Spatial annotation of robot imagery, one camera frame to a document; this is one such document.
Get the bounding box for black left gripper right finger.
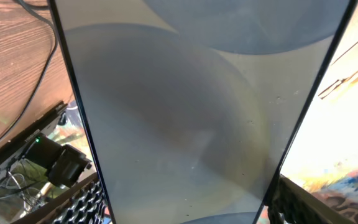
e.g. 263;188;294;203
265;175;350;224

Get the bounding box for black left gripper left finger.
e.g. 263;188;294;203
50;180;106;224

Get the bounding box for Samsung Galaxy smartphone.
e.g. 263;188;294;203
49;0;357;223

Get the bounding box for black USB charging cable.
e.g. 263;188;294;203
0;0;58;156

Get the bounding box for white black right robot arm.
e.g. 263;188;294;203
24;134;92;188

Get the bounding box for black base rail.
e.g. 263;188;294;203
0;101;68;187

